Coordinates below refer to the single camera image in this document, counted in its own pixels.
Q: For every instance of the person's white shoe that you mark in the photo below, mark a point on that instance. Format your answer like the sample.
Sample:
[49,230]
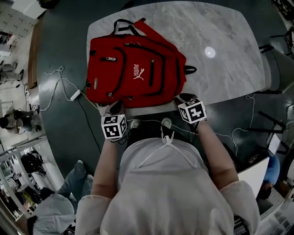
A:
[166,122]
[135,124]

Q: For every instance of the white power strip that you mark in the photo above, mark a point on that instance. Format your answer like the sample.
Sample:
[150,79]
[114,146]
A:
[75,94]

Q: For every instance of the black bag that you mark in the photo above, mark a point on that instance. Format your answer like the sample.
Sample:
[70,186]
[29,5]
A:
[31,163]

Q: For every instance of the white lockers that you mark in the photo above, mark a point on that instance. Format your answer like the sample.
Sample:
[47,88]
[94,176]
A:
[18,23]

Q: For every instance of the white shelf rack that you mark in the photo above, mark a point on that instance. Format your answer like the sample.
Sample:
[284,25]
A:
[13,174]

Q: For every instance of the person's black trousers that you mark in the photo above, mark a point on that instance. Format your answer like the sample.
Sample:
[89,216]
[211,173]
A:
[147,134]

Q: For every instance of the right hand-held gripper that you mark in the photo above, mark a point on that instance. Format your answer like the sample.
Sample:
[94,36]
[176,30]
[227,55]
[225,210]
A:
[194,111]

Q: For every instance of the grey chair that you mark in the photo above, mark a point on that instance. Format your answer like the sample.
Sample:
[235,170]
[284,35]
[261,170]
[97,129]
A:
[280,73]

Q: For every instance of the black chair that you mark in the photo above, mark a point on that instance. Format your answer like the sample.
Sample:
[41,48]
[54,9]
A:
[268,128]

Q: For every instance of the white rectangular table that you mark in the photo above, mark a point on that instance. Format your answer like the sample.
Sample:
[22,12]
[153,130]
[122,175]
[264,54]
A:
[252,183]

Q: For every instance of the person's left forearm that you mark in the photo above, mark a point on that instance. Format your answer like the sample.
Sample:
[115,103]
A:
[108,165]

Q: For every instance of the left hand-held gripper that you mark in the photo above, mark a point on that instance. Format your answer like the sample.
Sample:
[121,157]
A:
[113,128]

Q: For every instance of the person's white shirt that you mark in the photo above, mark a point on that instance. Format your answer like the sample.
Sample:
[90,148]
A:
[165,195]

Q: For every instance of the grey marble table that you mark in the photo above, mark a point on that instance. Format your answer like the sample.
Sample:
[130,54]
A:
[218,34]

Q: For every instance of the person's right forearm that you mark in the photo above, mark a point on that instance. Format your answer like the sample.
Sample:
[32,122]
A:
[213,151]

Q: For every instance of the red backpack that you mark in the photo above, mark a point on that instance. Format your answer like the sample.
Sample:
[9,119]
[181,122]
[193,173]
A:
[137,75]

